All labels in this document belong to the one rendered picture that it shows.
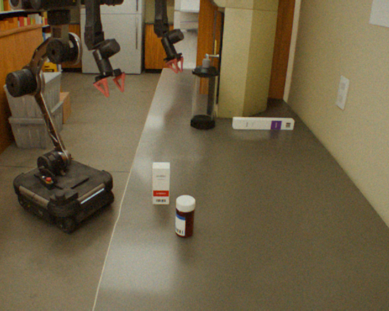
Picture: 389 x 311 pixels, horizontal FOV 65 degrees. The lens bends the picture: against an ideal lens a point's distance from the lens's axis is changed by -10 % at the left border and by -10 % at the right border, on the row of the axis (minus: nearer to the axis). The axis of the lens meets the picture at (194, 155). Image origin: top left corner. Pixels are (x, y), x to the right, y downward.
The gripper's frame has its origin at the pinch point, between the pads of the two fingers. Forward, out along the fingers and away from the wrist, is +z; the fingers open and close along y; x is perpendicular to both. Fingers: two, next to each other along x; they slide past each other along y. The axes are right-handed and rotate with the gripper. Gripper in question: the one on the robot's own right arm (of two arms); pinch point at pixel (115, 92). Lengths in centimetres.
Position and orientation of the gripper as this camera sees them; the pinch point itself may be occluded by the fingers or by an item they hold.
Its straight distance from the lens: 146.5
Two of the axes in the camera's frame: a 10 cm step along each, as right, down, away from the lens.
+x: -8.0, 2.0, 5.7
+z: 3.7, 9.1, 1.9
